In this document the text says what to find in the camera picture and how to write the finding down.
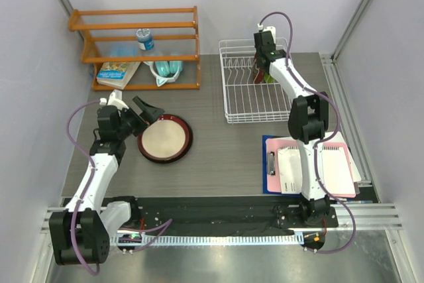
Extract white teal cat-ear headphones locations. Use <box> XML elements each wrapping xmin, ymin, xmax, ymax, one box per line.
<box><xmin>144</xmin><ymin>60</ymin><xmax>184</xmax><ymax>87</ymax></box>

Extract white wire dish rack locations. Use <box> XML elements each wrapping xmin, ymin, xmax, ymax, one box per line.
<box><xmin>219</xmin><ymin>39</ymin><xmax>292</xmax><ymax>124</ymax></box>

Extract small brown rimmed plate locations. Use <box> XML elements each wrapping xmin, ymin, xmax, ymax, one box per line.
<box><xmin>252</xmin><ymin>58</ymin><xmax>264</xmax><ymax>84</ymax></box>

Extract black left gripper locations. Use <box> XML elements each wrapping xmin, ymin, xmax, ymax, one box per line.
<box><xmin>117</xmin><ymin>97</ymin><xmax>163</xmax><ymax>140</ymax></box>

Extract pink paper sheet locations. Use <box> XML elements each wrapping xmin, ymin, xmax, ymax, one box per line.
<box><xmin>266</xmin><ymin>137</ymin><xmax>357</xmax><ymax>199</ymax></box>

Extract clear water bottle blue cap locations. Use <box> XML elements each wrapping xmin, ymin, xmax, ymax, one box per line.
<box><xmin>135</xmin><ymin>28</ymin><xmax>162</xmax><ymax>56</ymax></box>

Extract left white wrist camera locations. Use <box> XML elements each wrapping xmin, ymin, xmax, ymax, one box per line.
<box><xmin>107</xmin><ymin>89</ymin><xmax>129</xmax><ymax>111</ymax></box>

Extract green plastic plate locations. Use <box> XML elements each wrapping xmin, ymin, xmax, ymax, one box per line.
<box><xmin>263</xmin><ymin>73</ymin><xmax>274</xmax><ymax>84</ymax></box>

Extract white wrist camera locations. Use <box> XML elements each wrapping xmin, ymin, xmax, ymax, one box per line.
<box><xmin>258</xmin><ymin>23</ymin><xmax>277</xmax><ymax>44</ymax></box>
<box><xmin>107</xmin><ymin>89</ymin><xmax>129</xmax><ymax>111</ymax></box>

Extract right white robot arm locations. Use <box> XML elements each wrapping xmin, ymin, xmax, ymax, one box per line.
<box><xmin>254</xmin><ymin>27</ymin><xmax>330</xmax><ymax>227</ymax></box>

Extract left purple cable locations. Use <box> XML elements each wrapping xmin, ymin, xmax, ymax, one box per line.
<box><xmin>66</xmin><ymin>98</ymin><xmax>109</xmax><ymax>276</ymax></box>

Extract white printed manual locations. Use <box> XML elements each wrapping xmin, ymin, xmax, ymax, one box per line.
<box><xmin>277</xmin><ymin>147</ymin><xmax>302</xmax><ymax>195</ymax></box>

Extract aluminium front rail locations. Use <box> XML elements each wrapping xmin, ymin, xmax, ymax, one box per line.
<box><xmin>41</xmin><ymin>203</ymin><xmax>403</xmax><ymax>234</ymax></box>

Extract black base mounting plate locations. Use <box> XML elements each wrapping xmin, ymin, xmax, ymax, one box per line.
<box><xmin>62</xmin><ymin>196</ymin><xmax>339</xmax><ymax>235</ymax></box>

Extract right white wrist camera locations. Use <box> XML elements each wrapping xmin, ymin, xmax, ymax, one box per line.
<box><xmin>258</xmin><ymin>23</ymin><xmax>277</xmax><ymax>44</ymax></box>

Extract orange wooden shelf rack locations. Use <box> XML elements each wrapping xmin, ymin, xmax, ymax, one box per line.
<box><xmin>68</xmin><ymin>7</ymin><xmax>201</xmax><ymax>90</ymax></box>

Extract paperback book with blue cover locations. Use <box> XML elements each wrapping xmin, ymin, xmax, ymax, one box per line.
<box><xmin>96</xmin><ymin>62</ymin><xmax>140</xmax><ymax>89</ymax></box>

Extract blue clipboard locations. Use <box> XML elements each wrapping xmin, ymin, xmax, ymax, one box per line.
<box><xmin>262</xmin><ymin>135</ymin><xmax>345</xmax><ymax>195</ymax></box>

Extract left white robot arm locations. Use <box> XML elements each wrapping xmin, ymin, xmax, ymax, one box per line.
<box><xmin>48</xmin><ymin>91</ymin><xmax>164</xmax><ymax>276</ymax></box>

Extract white slotted cable duct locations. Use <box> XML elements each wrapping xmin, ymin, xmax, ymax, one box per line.
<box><xmin>111</xmin><ymin>232</ymin><xmax>304</xmax><ymax>247</ymax></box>

